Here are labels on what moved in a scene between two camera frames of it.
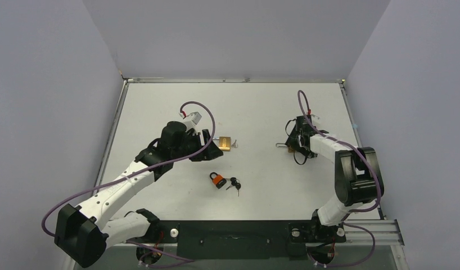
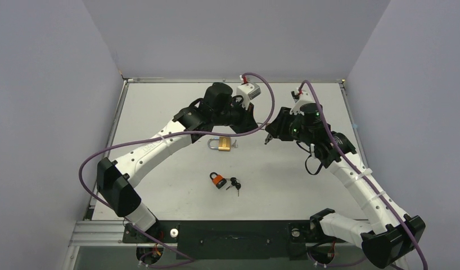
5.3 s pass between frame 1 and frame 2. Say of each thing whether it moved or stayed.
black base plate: stayed
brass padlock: stayed
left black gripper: moved
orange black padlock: stayed
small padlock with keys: moved
